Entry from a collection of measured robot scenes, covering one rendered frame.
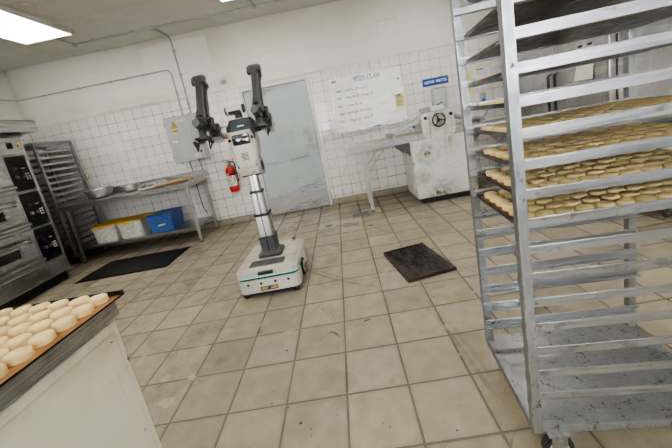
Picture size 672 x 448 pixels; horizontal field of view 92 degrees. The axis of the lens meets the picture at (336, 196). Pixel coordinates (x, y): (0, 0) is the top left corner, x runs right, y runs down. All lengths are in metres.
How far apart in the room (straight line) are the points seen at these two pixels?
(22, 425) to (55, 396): 0.08
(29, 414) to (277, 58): 4.92
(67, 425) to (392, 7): 5.38
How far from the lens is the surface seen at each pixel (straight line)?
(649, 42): 1.24
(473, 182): 1.50
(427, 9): 5.65
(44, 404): 1.09
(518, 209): 1.09
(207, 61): 5.67
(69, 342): 1.13
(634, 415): 1.64
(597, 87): 1.17
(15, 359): 1.03
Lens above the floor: 1.27
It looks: 12 degrees down
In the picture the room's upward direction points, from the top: 11 degrees counter-clockwise
